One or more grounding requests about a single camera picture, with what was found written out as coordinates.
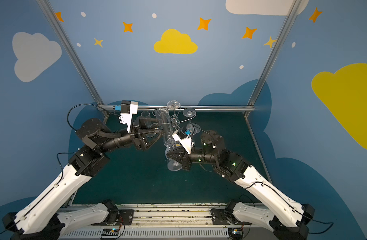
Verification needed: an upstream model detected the clear champagne flute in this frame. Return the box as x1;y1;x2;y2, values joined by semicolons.
166;100;181;120
140;111;151;121
182;108;197;118
155;108;177;172
187;123;201;135

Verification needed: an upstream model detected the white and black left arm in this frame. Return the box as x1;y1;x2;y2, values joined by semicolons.
2;101;165;240

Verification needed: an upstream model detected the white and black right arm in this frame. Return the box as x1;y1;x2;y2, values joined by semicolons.
166;130;315;240

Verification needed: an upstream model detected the small circuit board left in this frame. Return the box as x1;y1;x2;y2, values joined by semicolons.
100;228;121;239

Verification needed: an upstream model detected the small circuit board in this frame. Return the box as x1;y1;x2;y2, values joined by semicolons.
228;228;244;240
100;228;121;239

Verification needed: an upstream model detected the small circuit board right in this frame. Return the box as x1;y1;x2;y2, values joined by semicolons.
228;228;244;240

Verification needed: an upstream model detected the chrome wire wine glass rack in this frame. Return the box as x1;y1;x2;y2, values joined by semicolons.
152;107;194;136

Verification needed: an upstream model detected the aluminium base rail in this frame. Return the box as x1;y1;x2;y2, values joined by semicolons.
60;203;275;240

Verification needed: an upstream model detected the aluminium frame back rail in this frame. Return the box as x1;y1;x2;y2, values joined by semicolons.
97;104;255;112

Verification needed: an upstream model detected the aluminium frame left post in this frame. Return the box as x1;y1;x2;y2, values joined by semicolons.
36;0;104;105

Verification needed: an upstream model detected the aluminium frame post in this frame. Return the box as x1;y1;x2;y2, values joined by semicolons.
36;0;104;105
247;0;303;108

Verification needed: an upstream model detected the aluminium frame right post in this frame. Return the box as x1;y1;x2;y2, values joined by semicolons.
247;0;303;108

